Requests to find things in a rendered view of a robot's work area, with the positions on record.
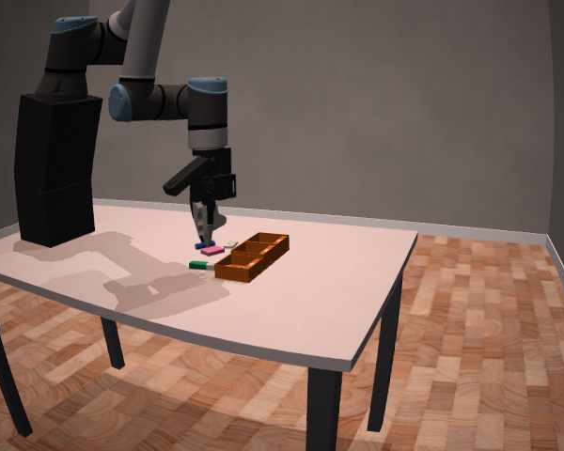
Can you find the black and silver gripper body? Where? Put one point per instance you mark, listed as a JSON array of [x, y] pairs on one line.
[[218, 178]]

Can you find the pink block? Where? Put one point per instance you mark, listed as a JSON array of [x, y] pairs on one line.
[[215, 250]]

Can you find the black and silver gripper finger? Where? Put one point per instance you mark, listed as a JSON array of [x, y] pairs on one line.
[[212, 219], [197, 216]]

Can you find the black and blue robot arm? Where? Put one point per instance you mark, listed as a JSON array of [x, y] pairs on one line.
[[76, 43]]

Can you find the blue aa battery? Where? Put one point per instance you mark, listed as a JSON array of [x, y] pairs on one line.
[[203, 245]]

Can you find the green and white eraser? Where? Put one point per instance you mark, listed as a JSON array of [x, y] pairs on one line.
[[202, 265]]

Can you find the orange three-compartment bin rack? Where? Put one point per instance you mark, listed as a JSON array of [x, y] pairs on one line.
[[257, 253]]

